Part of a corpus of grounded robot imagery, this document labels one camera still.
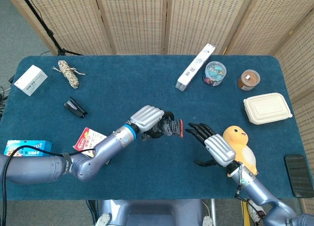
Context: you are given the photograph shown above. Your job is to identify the white sneaker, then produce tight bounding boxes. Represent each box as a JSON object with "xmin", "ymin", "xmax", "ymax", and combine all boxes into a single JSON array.
[{"xmin": 247, "ymin": 199, "xmax": 267, "ymax": 223}]

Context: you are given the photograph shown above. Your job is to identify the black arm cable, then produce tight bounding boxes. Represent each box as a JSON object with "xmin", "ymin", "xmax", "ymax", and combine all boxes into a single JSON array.
[{"xmin": 1, "ymin": 145, "xmax": 96, "ymax": 226}]

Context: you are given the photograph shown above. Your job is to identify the brown jar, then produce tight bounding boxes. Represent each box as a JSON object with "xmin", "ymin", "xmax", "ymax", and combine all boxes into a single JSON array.
[{"xmin": 237, "ymin": 69, "xmax": 261, "ymax": 92}]

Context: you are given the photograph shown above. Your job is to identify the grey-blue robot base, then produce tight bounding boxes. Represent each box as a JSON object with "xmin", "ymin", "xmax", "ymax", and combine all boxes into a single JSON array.
[{"xmin": 95, "ymin": 198, "xmax": 213, "ymax": 226}]

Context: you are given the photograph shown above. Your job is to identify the black smartphone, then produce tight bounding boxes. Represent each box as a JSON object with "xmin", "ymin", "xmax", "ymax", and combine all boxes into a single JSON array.
[{"xmin": 284, "ymin": 154, "xmax": 314, "ymax": 198}]

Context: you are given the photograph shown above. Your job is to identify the grey knit glove red cuff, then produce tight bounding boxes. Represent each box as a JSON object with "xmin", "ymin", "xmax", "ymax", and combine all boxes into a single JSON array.
[{"xmin": 140, "ymin": 118, "xmax": 184, "ymax": 141}]

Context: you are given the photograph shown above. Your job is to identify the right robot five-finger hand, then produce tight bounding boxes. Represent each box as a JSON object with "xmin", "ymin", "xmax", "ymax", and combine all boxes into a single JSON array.
[{"xmin": 185, "ymin": 122, "xmax": 240, "ymax": 173}]

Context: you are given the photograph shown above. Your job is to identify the woven folding screen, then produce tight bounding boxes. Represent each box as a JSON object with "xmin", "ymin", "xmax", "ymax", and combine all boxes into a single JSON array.
[{"xmin": 3, "ymin": 0, "xmax": 314, "ymax": 218}]

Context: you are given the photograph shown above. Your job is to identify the yellow plush toy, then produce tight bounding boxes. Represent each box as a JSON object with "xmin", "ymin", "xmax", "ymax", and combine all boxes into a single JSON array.
[{"xmin": 222, "ymin": 125, "xmax": 259, "ymax": 178}]

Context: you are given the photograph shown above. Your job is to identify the blue snack box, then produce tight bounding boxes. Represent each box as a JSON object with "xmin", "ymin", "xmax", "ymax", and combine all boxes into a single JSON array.
[{"xmin": 4, "ymin": 140, "xmax": 52, "ymax": 157}]

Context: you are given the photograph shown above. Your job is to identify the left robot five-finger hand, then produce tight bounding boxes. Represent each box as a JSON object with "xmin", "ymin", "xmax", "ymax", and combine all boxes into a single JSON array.
[{"xmin": 130, "ymin": 105, "xmax": 176, "ymax": 141}]

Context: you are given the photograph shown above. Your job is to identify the black tripod stand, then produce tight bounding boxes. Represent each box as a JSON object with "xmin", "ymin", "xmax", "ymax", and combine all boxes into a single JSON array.
[{"xmin": 17, "ymin": 0, "xmax": 84, "ymax": 57}]

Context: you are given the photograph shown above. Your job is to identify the clear jar of binder clips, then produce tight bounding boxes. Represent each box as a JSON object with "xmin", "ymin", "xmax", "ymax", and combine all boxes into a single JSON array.
[{"xmin": 202, "ymin": 60, "xmax": 227, "ymax": 87}]

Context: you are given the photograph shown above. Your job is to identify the red white food box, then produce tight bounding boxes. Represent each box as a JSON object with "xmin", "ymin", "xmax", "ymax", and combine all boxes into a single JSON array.
[{"xmin": 73, "ymin": 127, "xmax": 110, "ymax": 166}]

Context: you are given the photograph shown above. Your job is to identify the small white cardboard box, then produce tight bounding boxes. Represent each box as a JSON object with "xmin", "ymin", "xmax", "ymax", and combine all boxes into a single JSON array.
[{"xmin": 14, "ymin": 65, "xmax": 48, "ymax": 97}]

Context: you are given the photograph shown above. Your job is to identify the beige lidded lunch container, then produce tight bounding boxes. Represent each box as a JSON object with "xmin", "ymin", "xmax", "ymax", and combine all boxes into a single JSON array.
[{"xmin": 243, "ymin": 92, "xmax": 293, "ymax": 125}]

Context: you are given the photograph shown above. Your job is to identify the black stapler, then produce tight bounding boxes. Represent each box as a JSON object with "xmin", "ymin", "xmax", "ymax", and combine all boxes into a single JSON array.
[{"xmin": 63, "ymin": 96, "xmax": 88, "ymax": 118}]

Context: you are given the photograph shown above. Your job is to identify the blue table cloth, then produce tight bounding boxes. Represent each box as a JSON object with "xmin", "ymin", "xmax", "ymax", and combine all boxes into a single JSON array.
[{"xmin": 0, "ymin": 55, "xmax": 314, "ymax": 201}]

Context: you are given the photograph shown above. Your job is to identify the black floor cables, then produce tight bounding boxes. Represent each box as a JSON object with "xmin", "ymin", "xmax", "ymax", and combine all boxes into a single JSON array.
[{"xmin": 0, "ymin": 75, "xmax": 15, "ymax": 118}]

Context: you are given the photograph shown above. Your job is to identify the bundled beige patterned rope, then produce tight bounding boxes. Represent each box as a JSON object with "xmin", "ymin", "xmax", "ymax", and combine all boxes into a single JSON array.
[{"xmin": 52, "ymin": 60, "xmax": 86, "ymax": 89}]

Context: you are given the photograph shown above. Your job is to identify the long white carton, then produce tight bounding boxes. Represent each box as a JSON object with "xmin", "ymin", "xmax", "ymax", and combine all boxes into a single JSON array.
[{"xmin": 175, "ymin": 43, "xmax": 216, "ymax": 92}]

